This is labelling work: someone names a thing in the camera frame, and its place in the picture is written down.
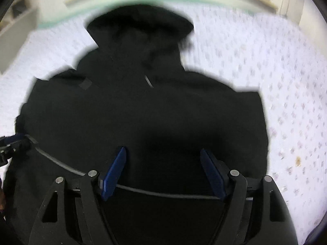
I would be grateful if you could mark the black hoodie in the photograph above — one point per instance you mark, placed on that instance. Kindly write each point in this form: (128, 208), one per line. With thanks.
(143, 112)

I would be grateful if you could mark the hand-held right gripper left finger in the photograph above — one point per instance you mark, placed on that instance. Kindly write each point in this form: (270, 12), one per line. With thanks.
(115, 171)

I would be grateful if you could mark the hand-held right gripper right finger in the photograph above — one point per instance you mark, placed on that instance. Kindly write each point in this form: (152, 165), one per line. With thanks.
(213, 174)

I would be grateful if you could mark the white patterned bed sheet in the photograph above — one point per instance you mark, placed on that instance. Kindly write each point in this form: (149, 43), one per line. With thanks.
(268, 81)

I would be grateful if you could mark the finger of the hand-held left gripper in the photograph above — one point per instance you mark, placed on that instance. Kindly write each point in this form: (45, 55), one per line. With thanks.
(11, 143)

